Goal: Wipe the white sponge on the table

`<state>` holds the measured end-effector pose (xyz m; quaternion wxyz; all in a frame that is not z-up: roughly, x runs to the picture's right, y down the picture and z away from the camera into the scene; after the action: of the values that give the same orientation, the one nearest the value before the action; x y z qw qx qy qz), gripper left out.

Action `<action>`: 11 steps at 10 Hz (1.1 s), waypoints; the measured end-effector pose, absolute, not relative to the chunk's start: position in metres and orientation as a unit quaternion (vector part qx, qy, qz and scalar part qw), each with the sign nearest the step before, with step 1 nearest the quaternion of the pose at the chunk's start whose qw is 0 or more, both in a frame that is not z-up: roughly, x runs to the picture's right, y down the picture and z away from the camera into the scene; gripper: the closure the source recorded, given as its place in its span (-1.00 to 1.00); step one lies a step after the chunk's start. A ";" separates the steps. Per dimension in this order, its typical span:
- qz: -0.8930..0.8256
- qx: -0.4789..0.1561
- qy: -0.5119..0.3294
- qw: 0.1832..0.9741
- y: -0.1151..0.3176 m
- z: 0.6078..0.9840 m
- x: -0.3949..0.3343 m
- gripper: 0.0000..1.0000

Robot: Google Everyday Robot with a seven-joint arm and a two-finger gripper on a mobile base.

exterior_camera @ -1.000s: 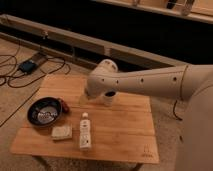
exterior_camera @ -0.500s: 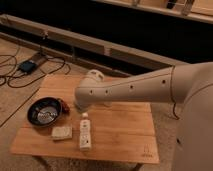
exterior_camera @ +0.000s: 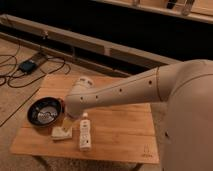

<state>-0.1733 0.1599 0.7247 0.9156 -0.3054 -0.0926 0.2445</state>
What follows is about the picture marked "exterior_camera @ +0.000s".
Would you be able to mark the white tube bottle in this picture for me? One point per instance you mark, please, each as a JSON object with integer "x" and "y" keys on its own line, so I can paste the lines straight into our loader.
{"x": 85, "y": 135}

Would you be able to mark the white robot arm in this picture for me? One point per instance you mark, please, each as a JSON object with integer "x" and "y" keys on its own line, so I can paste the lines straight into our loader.
{"x": 187, "y": 88}

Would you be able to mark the black frying pan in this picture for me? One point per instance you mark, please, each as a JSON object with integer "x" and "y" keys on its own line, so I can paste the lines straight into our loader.
{"x": 45, "y": 111}

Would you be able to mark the black power adapter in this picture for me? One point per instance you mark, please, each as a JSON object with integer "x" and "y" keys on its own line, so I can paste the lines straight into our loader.
{"x": 27, "y": 67}

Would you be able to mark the wooden shelf with items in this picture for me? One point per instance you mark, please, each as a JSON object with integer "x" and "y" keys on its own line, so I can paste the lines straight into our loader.
{"x": 195, "y": 10}

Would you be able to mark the long wooden rail frame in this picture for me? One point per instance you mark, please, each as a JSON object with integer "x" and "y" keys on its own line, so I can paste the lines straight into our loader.
{"x": 123, "y": 58}

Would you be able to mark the wooden folding table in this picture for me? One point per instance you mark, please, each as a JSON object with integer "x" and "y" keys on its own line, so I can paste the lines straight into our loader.
{"x": 119, "y": 133}

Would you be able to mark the white sponge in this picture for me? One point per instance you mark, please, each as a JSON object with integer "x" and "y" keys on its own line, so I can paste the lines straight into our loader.
{"x": 58, "y": 133}

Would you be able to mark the pale yellow gripper tip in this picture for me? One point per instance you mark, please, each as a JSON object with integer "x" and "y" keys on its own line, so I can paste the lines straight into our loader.
{"x": 67, "y": 123}

